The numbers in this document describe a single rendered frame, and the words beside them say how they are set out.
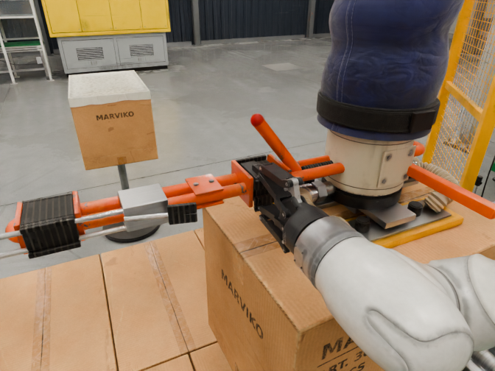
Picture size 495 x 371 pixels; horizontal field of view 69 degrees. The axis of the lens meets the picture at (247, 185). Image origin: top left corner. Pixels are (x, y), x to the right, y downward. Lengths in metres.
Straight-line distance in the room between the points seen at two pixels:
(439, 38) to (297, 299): 0.48
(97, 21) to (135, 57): 0.90
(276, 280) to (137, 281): 0.88
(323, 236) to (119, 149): 1.78
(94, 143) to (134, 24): 5.93
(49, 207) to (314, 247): 0.38
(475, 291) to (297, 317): 0.24
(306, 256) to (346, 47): 0.38
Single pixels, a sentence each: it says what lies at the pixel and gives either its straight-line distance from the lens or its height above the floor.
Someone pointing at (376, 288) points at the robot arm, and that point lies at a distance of 0.40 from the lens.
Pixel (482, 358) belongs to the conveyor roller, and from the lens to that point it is 1.38.
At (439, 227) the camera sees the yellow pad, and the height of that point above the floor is 1.07.
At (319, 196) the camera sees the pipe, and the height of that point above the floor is 1.13.
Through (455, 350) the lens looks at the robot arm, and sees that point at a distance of 0.40.
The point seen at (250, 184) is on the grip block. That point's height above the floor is 1.21.
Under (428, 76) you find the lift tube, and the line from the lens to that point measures 0.69.
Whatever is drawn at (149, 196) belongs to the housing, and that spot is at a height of 1.21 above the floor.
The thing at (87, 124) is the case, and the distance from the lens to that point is 2.09.
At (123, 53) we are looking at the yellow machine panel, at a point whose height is 0.37.
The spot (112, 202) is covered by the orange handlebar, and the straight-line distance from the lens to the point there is 0.62.
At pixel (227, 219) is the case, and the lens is 0.79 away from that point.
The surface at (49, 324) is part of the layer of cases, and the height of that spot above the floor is 0.54.
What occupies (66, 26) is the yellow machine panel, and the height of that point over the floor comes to 0.89.
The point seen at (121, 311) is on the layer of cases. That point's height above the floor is 0.54.
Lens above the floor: 1.50
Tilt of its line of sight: 29 degrees down
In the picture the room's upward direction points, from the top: straight up
